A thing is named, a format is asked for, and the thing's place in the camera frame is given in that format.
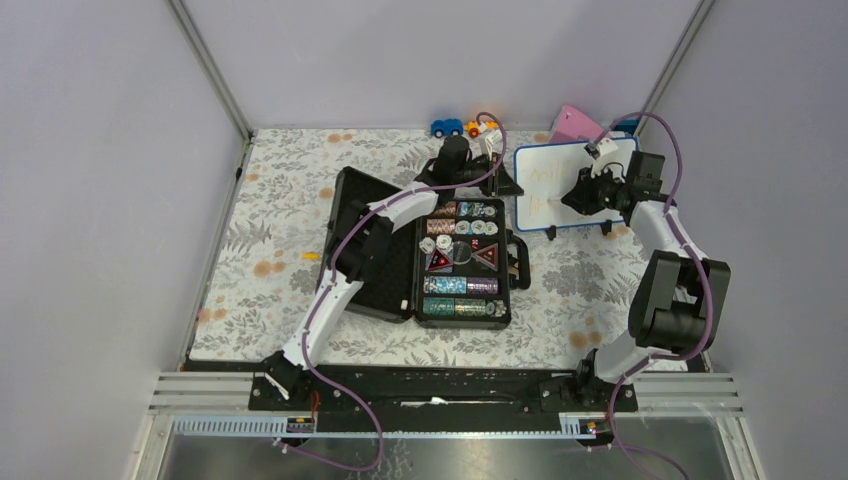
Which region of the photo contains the floral table cloth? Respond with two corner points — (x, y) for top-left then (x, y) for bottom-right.
(188, 129), (648, 369)

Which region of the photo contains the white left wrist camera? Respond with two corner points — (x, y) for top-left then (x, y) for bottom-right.
(477, 128), (506, 156)

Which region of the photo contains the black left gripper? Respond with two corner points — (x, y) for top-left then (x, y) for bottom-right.
(449, 152), (520, 197)

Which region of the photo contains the orange toy car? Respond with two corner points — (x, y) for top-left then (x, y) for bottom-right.
(464, 121), (498, 139)

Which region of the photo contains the red triangle all-in marker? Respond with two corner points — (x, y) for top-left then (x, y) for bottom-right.
(426, 249), (454, 273)

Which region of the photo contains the blue toy car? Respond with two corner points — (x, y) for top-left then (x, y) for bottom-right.
(430, 118), (465, 138)

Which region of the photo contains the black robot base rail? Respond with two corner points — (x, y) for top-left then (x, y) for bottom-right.
(248, 363), (638, 435)

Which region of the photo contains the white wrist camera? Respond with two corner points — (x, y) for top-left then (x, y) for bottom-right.
(477, 128), (506, 156)
(584, 138), (625, 178)

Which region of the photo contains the blue framed whiteboard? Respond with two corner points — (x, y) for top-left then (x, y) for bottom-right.
(513, 141), (623, 232)

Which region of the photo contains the black poker chip case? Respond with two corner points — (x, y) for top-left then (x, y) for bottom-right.
(323, 167), (531, 330)

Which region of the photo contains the clear dealer button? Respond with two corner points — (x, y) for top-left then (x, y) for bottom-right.
(452, 241), (473, 265)

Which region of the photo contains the pink box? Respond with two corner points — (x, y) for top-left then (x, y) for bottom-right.
(548, 104), (603, 144)

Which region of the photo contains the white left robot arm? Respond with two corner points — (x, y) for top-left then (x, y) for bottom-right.
(263, 128), (508, 411)

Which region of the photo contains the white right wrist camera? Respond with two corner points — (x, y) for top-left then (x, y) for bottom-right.
(584, 138), (625, 178)

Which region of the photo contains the blue block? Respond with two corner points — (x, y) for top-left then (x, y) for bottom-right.
(612, 118), (640, 136)

